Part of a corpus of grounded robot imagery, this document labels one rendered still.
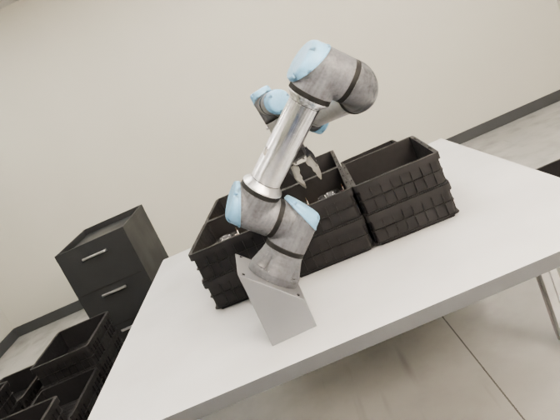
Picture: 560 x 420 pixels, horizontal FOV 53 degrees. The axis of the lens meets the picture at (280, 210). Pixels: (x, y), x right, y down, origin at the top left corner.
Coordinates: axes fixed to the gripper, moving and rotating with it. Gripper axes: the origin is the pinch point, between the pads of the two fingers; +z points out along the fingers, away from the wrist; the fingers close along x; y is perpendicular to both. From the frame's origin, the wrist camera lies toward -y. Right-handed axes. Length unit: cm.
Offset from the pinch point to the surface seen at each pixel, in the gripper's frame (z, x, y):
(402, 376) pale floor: 98, 11, 22
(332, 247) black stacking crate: 21.6, 5.1, -8.3
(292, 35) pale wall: -48, -27, 344
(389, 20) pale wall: -14, -108, 349
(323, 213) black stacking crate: 9.8, 1.6, -8.1
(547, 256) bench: 33, -45, -57
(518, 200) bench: 35, -54, -16
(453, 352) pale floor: 101, -12, 25
